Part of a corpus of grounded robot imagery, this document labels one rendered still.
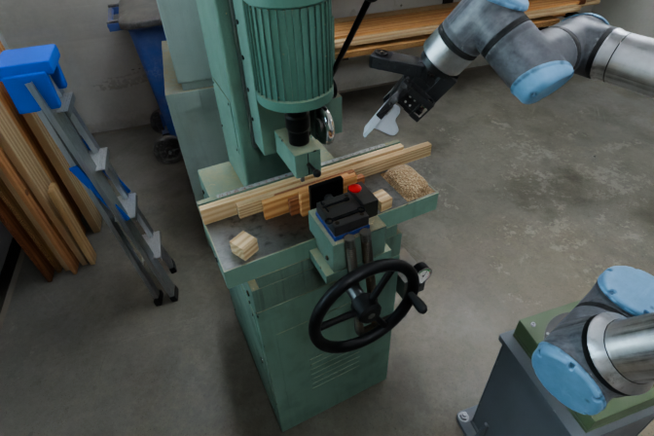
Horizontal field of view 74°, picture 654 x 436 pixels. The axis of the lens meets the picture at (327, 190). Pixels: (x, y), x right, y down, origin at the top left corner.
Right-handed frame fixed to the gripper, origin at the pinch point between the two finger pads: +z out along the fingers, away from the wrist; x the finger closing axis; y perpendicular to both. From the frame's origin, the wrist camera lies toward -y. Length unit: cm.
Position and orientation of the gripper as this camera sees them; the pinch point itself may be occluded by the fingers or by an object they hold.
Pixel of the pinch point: (372, 118)
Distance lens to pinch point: 99.4
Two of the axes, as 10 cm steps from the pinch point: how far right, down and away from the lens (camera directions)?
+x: 3.9, -6.0, 7.0
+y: 7.8, 6.2, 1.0
